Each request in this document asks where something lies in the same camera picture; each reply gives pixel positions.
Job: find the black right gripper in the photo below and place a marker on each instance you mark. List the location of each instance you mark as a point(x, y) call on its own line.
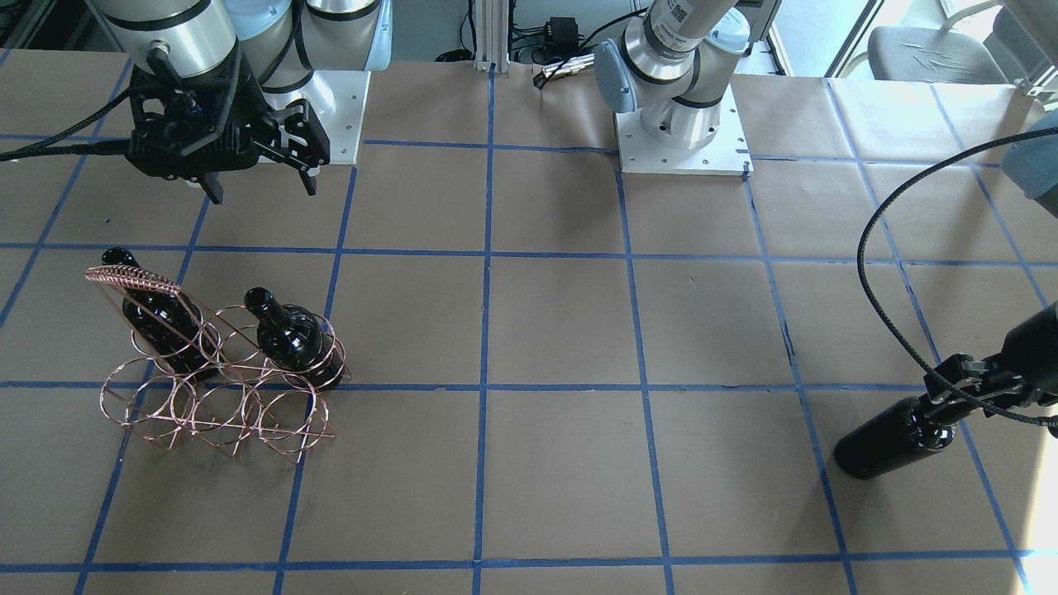
point(250, 97)

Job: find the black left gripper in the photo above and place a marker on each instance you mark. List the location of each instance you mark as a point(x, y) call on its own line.
point(1027, 345)

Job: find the black wine bottle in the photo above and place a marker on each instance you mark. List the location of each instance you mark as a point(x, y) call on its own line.
point(900, 435)
point(169, 323)

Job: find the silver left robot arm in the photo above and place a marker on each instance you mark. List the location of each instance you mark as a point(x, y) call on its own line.
point(681, 54)

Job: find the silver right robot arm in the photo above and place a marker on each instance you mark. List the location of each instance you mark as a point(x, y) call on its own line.
point(285, 42)

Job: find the black wine bottle in basket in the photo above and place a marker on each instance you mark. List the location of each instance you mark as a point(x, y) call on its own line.
point(169, 323)

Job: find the grey office chair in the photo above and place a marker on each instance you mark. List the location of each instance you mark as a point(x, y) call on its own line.
point(1021, 49)

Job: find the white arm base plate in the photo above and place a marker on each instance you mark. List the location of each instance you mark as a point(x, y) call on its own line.
point(339, 99)
point(670, 138)

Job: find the copper wire wine basket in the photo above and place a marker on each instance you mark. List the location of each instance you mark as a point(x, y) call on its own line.
point(250, 401)

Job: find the aluminium frame post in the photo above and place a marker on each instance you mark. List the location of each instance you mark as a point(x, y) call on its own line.
point(490, 31)

